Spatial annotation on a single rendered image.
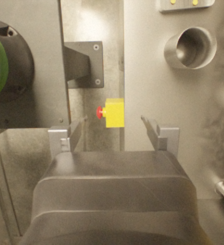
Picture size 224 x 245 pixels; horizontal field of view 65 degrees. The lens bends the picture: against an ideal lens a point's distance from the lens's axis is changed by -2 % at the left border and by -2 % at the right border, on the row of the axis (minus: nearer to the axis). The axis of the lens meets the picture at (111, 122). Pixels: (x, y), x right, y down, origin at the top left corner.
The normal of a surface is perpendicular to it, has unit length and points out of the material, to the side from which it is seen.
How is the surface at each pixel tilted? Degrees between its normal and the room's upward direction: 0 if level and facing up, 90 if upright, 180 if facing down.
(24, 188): 0
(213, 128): 0
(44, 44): 0
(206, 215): 90
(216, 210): 90
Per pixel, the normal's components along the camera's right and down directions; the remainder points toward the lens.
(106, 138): -0.01, 0.30
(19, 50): 0.87, -0.12
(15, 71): 0.94, 0.29
